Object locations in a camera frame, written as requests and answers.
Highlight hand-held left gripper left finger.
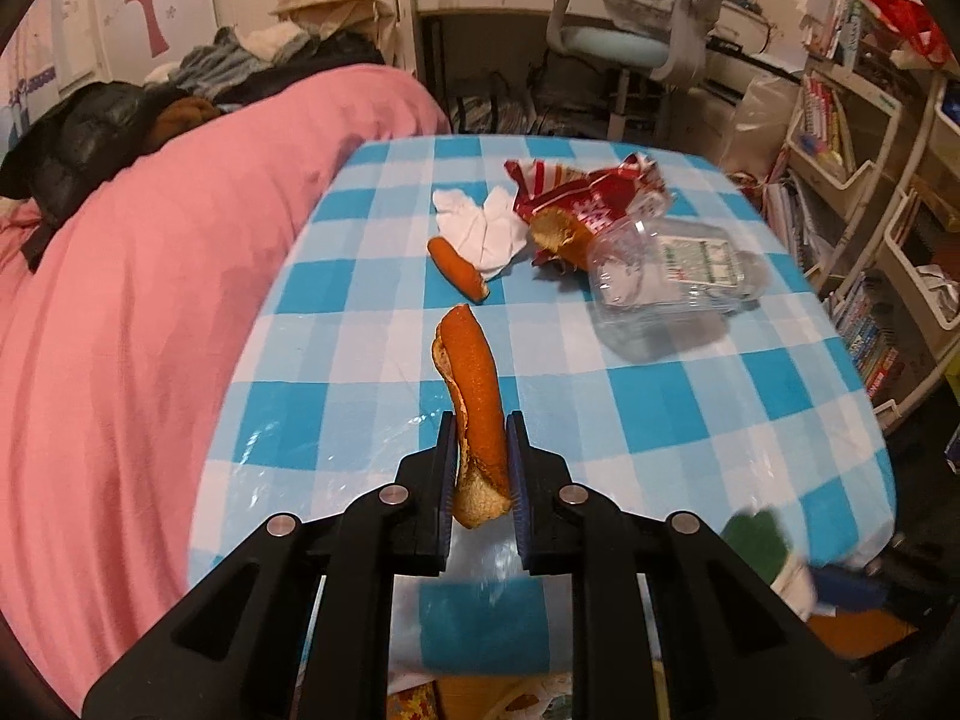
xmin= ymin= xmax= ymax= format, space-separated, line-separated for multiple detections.
xmin=81 ymin=411 xmax=460 ymax=720

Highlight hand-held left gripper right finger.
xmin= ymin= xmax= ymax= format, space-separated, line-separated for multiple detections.
xmin=504 ymin=409 xmax=875 ymax=720

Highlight long orange peel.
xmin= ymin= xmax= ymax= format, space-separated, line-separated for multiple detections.
xmin=430 ymin=304 xmax=515 ymax=532

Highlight white tissue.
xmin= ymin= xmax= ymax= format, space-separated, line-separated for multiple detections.
xmin=433 ymin=186 xmax=530 ymax=277

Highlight clear plastic bottle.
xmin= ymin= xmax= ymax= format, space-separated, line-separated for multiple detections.
xmin=585 ymin=214 xmax=772 ymax=331

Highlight red white snack wrapper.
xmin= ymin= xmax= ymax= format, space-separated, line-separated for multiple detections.
xmin=504 ymin=152 xmax=672 ymax=241

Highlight small orange peel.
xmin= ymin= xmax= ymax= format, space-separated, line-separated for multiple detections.
xmin=427 ymin=236 xmax=492 ymax=302

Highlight blue checkered tablecloth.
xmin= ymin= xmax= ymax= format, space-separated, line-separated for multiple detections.
xmin=184 ymin=133 xmax=897 ymax=698

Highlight green white blurred object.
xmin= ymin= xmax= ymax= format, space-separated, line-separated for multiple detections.
xmin=724 ymin=510 xmax=818 ymax=616

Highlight pink blanket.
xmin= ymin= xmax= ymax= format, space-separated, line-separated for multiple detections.
xmin=0 ymin=64 xmax=451 ymax=698

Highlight striped storage bag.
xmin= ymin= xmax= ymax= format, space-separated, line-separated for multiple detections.
xmin=450 ymin=90 xmax=541 ymax=137

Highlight bundle of folders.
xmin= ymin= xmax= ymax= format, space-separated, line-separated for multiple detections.
xmin=761 ymin=172 xmax=833 ymax=278

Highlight stack of colourful books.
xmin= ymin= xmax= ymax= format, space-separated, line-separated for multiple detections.
xmin=829 ymin=274 xmax=908 ymax=398

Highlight translucent plastic bag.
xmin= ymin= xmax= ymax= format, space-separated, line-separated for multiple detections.
xmin=724 ymin=75 xmax=803 ymax=181

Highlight brown cloth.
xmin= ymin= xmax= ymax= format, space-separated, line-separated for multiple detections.
xmin=146 ymin=94 xmax=222 ymax=151

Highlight light blue office chair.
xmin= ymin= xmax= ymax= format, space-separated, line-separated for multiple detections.
xmin=544 ymin=0 xmax=740 ymax=140

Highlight pile of clothes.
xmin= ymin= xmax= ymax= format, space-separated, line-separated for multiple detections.
xmin=146 ymin=22 xmax=391 ymax=106

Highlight row of upright books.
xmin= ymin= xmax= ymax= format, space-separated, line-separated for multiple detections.
xmin=799 ymin=75 xmax=856 ymax=173

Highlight white shelf cart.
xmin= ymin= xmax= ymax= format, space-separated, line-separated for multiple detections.
xmin=780 ymin=67 xmax=960 ymax=428

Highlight beige hat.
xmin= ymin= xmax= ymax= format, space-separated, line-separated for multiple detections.
xmin=270 ymin=0 xmax=395 ymax=27

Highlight black jacket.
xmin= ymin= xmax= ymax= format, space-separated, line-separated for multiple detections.
xmin=0 ymin=82 xmax=188 ymax=271

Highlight books on shelf top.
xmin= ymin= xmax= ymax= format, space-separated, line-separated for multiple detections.
xmin=795 ymin=0 xmax=878 ymax=61

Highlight red plastic bag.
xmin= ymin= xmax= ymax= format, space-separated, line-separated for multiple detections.
xmin=855 ymin=0 xmax=953 ymax=65

